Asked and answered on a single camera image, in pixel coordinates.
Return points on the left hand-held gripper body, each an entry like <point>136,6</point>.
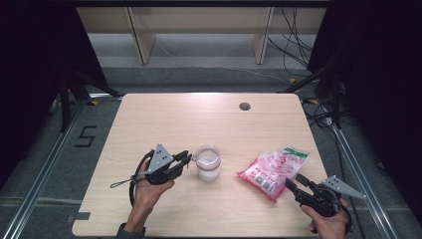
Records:
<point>159,162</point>

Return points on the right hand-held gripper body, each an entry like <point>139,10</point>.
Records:
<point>321,200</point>

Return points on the glass jar with beige lid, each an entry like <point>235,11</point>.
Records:
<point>208,166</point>

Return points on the pink and white plastic bag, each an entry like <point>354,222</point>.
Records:
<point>268,172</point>

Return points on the person's right hand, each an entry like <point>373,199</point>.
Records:
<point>328,227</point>

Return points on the person's left hand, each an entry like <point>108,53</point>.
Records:
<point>149,195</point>

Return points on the black tripod stand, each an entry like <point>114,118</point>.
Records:
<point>336,99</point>
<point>65,106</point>

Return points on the black tape strip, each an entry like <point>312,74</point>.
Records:
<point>81,216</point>

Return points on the black curtain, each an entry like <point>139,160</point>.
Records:
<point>33,66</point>
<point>381,83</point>

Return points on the aluminium floor rail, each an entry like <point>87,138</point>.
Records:
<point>368,192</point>
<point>36,189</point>

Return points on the light wooden furniture frame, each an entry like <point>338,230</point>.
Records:
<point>142,43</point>

